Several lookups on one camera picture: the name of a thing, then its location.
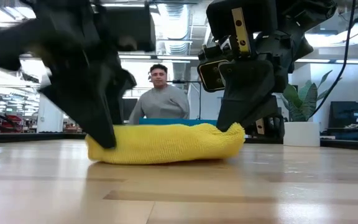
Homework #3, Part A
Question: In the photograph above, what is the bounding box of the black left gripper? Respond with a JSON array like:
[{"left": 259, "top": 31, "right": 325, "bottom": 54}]
[{"left": 0, "top": 0, "right": 138, "bottom": 150}]

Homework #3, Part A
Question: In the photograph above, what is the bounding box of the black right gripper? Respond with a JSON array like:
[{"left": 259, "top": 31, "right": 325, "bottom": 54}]
[{"left": 196, "top": 0, "right": 316, "bottom": 134}]

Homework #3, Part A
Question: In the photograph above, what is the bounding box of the yellow microfiber towel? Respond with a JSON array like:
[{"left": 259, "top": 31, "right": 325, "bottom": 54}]
[{"left": 85, "top": 121, "right": 246, "bottom": 166}]

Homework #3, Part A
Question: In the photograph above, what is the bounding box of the teal plastic basket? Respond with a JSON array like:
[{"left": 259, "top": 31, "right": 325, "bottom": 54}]
[{"left": 139, "top": 118, "right": 219, "bottom": 127}]

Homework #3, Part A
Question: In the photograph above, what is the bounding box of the black computer monitor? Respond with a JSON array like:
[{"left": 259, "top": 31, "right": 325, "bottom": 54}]
[{"left": 122, "top": 98, "right": 139, "bottom": 122}]

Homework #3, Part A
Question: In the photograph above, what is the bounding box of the potted plant in white pot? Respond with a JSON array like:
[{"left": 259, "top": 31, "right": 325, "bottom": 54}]
[{"left": 277, "top": 70, "right": 343, "bottom": 147}]

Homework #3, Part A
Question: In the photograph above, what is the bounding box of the person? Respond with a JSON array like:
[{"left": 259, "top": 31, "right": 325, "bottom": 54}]
[{"left": 128, "top": 63, "right": 191, "bottom": 126}]

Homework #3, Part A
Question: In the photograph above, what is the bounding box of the black media cabinet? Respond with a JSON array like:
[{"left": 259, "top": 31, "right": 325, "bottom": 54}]
[{"left": 320, "top": 100, "right": 358, "bottom": 142}]

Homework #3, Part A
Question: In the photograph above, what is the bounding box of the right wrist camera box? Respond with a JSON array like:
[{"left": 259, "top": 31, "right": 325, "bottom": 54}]
[{"left": 196, "top": 58, "right": 230, "bottom": 93}]

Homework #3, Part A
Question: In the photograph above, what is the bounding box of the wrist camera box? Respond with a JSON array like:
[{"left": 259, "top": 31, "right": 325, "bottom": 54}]
[
  {"left": 103, "top": 4, "right": 157, "bottom": 53},
  {"left": 196, "top": 58, "right": 230, "bottom": 93}
]

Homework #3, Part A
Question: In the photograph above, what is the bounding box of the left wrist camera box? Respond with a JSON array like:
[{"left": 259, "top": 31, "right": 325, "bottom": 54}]
[{"left": 103, "top": 4, "right": 157, "bottom": 53}]

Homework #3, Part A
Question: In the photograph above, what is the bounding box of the silver ventilation duct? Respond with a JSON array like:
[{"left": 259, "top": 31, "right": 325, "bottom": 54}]
[{"left": 157, "top": 2, "right": 193, "bottom": 56}]

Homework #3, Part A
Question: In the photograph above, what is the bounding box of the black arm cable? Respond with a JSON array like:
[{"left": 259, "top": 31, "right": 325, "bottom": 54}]
[{"left": 308, "top": 0, "right": 357, "bottom": 121}]

